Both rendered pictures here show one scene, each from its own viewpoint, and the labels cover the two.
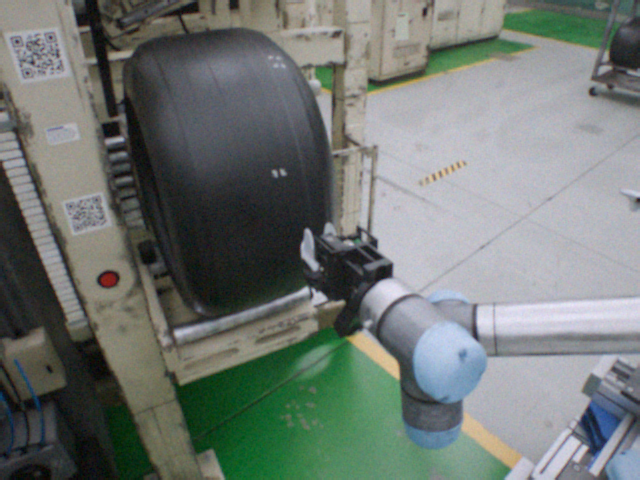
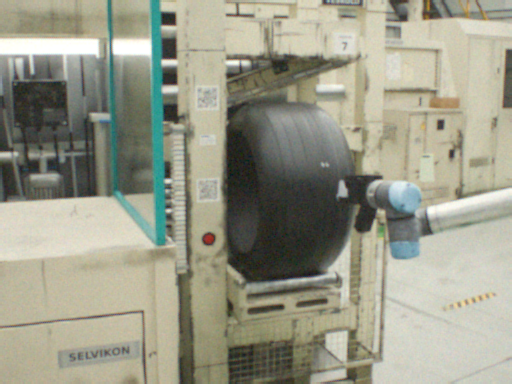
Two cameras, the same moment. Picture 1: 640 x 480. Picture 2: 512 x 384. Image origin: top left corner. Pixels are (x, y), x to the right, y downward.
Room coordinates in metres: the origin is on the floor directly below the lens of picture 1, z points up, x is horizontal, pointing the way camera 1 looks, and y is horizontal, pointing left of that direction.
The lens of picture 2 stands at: (-1.24, 0.04, 1.58)
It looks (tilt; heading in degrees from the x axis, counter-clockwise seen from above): 11 degrees down; 7
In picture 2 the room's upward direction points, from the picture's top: straight up
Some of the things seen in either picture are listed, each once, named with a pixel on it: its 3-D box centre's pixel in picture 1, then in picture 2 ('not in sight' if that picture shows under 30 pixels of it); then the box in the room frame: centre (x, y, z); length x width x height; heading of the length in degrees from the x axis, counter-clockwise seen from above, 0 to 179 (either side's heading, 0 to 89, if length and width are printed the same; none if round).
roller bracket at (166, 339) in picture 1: (152, 300); (224, 276); (0.84, 0.40, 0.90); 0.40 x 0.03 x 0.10; 28
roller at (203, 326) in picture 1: (242, 313); (289, 282); (0.80, 0.18, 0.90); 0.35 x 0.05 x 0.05; 118
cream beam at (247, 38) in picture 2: not in sight; (274, 41); (1.24, 0.27, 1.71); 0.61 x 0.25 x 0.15; 118
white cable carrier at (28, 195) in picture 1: (44, 229); (179, 199); (0.72, 0.52, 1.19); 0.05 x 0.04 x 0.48; 28
